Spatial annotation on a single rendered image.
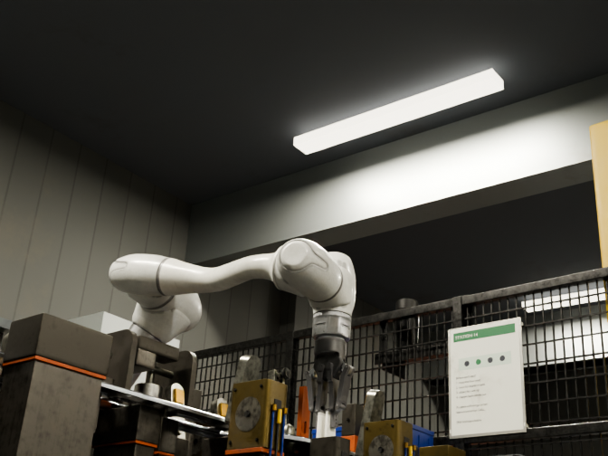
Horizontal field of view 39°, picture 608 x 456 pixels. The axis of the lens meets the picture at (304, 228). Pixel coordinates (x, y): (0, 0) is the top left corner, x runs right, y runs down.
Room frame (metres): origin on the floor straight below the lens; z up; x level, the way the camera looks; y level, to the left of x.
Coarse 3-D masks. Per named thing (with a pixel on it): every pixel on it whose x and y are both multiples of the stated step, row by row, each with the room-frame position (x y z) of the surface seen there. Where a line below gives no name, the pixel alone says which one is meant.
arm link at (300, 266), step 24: (168, 264) 2.03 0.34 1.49; (192, 264) 2.03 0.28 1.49; (240, 264) 1.83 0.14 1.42; (264, 264) 1.77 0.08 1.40; (288, 264) 1.68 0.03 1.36; (312, 264) 1.68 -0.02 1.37; (336, 264) 1.76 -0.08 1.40; (168, 288) 2.05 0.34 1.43; (192, 288) 2.03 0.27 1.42; (216, 288) 1.98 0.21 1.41; (288, 288) 1.76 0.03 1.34; (312, 288) 1.74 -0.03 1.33; (336, 288) 1.79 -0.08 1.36
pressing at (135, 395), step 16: (0, 352) 1.19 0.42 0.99; (0, 368) 1.29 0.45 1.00; (0, 384) 1.40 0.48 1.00; (112, 400) 1.45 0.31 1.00; (128, 400) 1.46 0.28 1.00; (144, 400) 1.45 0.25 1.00; (160, 400) 1.41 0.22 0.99; (176, 416) 1.55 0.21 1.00; (192, 416) 1.55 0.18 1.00; (208, 416) 1.50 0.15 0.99; (192, 432) 1.66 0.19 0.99; (208, 432) 1.69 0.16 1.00; (224, 432) 1.68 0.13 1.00; (304, 448) 1.79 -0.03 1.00
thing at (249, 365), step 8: (240, 360) 1.49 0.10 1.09; (248, 360) 1.48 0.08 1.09; (256, 360) 1.49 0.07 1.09; (240, 368) 1.48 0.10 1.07; (248, 368) 1.48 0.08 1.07; (256, 368) 1.50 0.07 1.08; (240, 376) 1.48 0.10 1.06; (248, 376) 1.49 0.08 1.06; (256, 376) 1.50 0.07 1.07; (232, 392) 1.49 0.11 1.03
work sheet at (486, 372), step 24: (456, 336) 2.29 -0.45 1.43; (480, 336) 2.24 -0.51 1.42; (504, 336) 2.19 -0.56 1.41; (456, 360) 2.29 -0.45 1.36; (480, 360) 2.24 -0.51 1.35; (504, 360) 2.20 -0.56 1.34; (456, 384) 2.29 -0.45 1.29; (480, 384) 2.24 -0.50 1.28; (504, 384) 2.20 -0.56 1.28; (456, 408) 2.30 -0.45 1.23; (480, 408) 2.25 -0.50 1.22; (504, 408) 2.20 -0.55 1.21; (456, 432) 2.30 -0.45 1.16; (480, 432) 2.25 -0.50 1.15; (504, 432) 2.20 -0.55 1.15
